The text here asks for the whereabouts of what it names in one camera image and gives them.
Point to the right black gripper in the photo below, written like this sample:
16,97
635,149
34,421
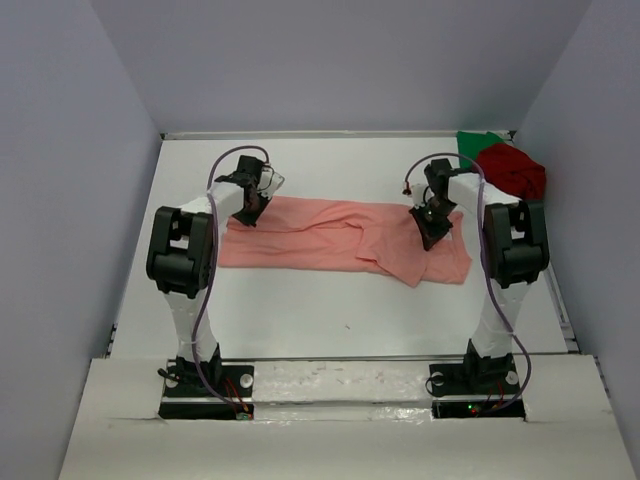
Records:
430,234

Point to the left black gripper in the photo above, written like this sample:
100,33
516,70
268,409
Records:
251,220

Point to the pink t shirt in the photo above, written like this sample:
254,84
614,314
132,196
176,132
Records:
346,236

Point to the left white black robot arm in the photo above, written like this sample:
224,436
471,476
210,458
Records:
183,256

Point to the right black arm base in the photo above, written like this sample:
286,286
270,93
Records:
454,397

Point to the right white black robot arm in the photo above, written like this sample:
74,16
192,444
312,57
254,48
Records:
514,251

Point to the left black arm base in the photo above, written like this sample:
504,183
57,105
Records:
188,399

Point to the green t shirt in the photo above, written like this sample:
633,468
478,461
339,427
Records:
470,144

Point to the red t shirt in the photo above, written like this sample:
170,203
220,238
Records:
513,171

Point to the white foam front panel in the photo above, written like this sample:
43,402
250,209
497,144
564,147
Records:
346,420

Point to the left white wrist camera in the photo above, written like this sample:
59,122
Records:
270,182

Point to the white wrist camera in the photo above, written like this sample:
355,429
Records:
418,193
270,182

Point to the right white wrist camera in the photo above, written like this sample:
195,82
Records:
418,193

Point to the aluminium back table rail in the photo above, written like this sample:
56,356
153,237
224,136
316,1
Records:
307,134

